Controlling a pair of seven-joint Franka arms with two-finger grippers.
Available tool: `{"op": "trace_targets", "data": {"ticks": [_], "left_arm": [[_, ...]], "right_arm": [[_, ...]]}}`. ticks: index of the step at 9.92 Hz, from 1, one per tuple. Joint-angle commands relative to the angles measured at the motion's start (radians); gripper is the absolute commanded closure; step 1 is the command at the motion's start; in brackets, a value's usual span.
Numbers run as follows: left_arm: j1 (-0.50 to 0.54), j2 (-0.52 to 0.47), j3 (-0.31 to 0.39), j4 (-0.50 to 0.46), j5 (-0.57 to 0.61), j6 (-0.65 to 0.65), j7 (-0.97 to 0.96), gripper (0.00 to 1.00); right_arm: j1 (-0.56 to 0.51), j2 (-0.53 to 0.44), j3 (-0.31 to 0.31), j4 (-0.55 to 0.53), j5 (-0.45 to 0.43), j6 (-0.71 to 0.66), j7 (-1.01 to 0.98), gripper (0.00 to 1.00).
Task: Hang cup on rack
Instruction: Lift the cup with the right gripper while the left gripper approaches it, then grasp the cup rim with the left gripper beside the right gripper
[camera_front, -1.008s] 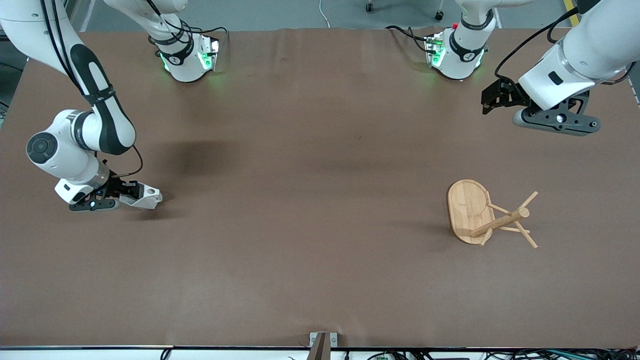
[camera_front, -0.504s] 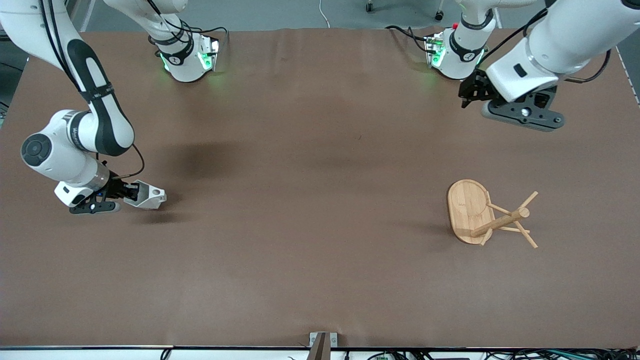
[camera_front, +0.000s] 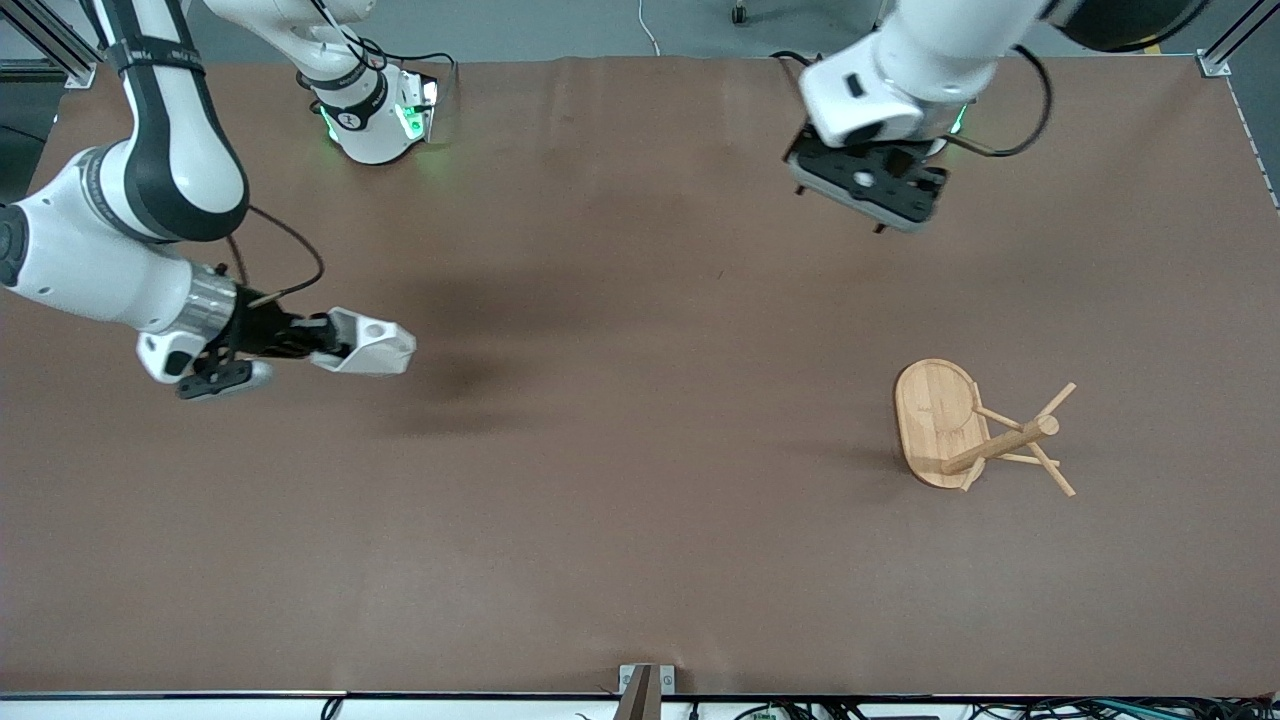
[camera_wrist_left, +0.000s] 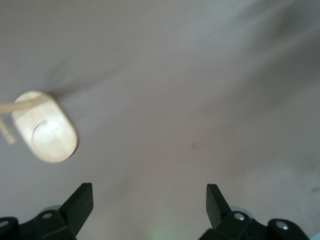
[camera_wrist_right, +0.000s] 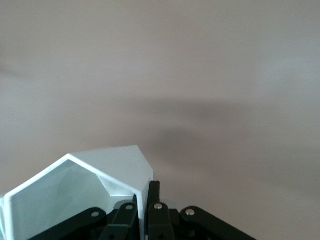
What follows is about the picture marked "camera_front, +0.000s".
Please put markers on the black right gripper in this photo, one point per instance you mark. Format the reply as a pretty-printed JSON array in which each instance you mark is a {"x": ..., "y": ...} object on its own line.
[{"x": 262, "y": 329}]

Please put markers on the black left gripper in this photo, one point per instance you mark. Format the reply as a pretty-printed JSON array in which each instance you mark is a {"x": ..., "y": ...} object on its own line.
[{"x": 878, "y": 228}]

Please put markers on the white faceted cup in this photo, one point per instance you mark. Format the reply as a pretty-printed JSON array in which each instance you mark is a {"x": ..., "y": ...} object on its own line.
[{"x": 370, "y": 345}]

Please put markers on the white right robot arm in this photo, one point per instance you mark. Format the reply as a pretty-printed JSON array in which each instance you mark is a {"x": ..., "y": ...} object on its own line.
[{"x": 170, "y": 150}]

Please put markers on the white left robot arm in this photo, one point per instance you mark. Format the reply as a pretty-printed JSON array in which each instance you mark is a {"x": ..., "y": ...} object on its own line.
[{"x": 900, "y": 70}]

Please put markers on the wooden cup rack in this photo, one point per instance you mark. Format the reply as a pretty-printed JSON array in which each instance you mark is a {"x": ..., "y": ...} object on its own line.
[{"x": 940, "y": 420}]

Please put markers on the brown table cover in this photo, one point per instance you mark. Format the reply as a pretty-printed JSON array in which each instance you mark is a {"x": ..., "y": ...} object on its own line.
[{"x": 620, "y": 450}]

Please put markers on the grey metal bracket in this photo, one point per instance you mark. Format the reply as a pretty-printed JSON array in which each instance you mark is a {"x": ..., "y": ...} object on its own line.
[{"x": 645, "y": 682}]

